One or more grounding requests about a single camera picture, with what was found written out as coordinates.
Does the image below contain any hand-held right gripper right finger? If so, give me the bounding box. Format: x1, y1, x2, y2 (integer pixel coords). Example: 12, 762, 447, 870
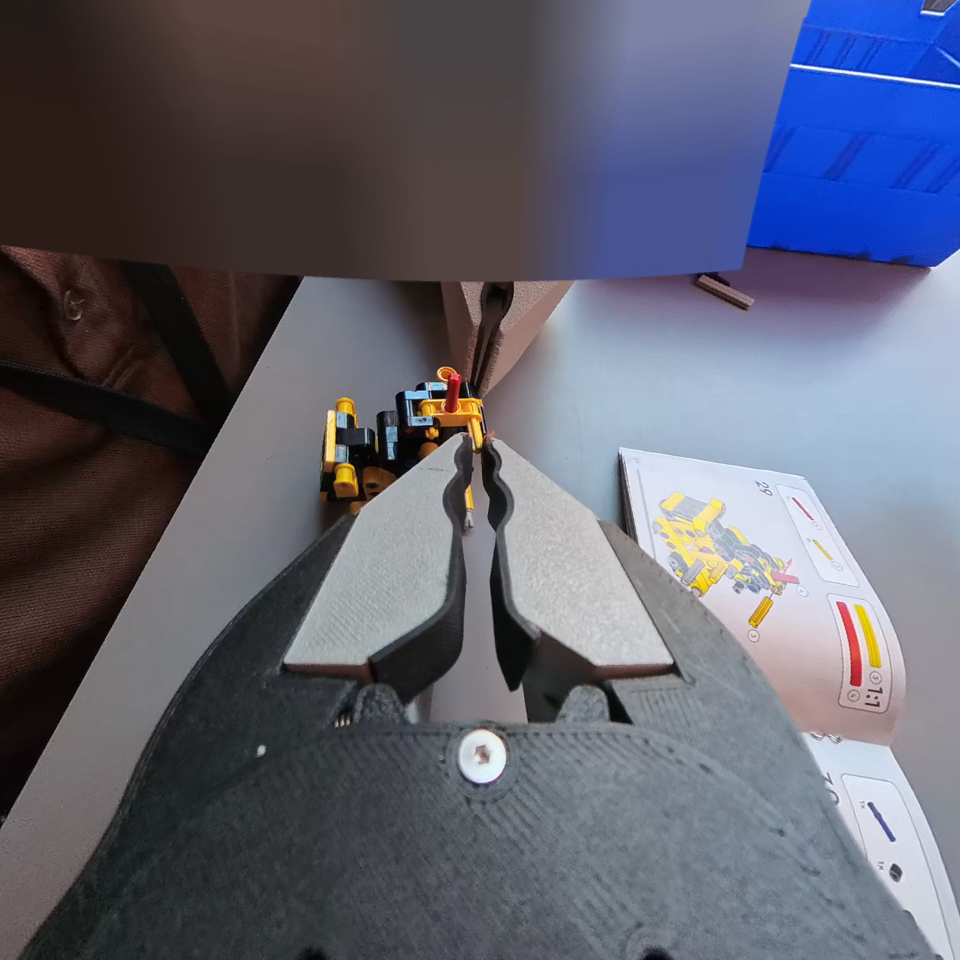
480, 438, 677, 693

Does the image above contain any blue plastic bin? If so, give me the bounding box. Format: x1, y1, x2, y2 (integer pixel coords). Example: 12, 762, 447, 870
746, 0, 960, 269

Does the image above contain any black strap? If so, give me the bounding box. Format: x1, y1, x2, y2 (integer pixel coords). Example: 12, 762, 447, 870
0, 262, 235, 460

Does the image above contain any lego instruction booklet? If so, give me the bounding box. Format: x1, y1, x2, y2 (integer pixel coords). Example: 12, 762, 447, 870
618, 447, 960, 960

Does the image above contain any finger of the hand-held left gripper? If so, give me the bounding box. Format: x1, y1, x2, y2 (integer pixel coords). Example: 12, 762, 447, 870
476, 281, 576, 399
442, 281, 501, 386

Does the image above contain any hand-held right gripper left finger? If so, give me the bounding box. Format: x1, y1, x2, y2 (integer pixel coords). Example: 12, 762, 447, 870
283, 433, 476, 704

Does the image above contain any yellow and black lego model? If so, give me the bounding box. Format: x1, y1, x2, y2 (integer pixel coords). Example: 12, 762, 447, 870
318, 366, 489, 516

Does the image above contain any yellow lego axle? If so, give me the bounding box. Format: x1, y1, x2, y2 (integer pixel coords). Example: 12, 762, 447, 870
461, 420, 482, 535

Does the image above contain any small brown wooden piece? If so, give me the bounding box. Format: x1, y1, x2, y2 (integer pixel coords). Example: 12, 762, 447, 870
693, 273, 756, 311

